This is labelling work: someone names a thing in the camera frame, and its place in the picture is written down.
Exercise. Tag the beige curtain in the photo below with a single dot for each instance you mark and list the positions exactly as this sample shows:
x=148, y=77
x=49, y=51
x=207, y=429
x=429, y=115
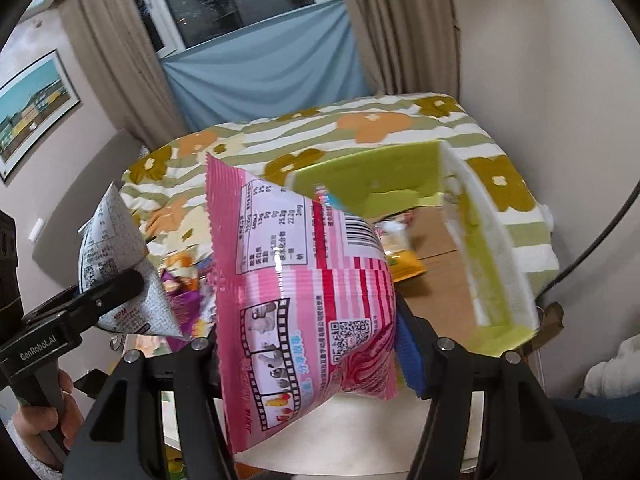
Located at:
x=115, y=60
x=400, y=25

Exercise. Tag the person's left hand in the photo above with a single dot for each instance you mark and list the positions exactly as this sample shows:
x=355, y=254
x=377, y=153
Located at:
x=70, y=410

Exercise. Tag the brown cardboard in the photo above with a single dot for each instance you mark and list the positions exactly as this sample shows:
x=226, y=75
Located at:
x=440, y=260

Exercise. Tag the green striped floral blanket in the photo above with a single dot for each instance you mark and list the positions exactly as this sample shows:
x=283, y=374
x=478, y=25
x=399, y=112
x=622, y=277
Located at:
x=400, y=125

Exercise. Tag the dark clothing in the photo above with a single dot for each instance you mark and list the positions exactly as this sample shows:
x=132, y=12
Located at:
x=600, y=440

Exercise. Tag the green plastic bin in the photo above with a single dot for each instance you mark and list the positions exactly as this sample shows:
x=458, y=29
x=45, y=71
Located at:
x=380, y=175

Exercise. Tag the person's left forearm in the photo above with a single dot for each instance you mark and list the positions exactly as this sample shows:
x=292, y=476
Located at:
x=25, y=455

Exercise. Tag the cream floral tablecloth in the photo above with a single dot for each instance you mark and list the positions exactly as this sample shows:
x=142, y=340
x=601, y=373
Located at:
x=350, y=425

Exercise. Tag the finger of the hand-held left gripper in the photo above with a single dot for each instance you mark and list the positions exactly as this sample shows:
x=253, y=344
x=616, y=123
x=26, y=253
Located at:
x=100, y=300

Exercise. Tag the white cloth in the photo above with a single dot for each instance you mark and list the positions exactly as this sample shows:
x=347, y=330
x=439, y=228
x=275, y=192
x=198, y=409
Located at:
x=615, y=370

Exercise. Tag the pile of colourful packets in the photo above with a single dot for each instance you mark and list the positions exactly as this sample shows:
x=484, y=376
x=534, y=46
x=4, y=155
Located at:
x=185, y=300

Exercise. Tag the yellow snack packet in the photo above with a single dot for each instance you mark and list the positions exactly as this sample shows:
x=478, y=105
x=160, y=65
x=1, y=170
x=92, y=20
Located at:
x=405, y=267

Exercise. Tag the pink snack packet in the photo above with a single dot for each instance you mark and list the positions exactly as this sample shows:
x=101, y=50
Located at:
x=300, y=310

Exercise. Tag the blue cloth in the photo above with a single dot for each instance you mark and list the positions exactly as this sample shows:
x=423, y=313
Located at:
x=260, y=75

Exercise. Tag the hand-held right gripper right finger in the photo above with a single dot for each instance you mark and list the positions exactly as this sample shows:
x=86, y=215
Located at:
x=410, y=355

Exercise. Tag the framed picture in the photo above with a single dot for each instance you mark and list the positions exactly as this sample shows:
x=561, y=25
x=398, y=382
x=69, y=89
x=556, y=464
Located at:
x=30, y=110

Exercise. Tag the white wall switch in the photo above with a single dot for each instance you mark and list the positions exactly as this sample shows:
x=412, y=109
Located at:
x=37, y=230

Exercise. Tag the grey snack packet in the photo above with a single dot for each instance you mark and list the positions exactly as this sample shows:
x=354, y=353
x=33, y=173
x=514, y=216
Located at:
x=115, y=240

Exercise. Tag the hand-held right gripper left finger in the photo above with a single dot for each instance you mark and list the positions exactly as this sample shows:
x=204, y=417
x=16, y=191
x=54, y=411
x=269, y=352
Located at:
x=200, y=385

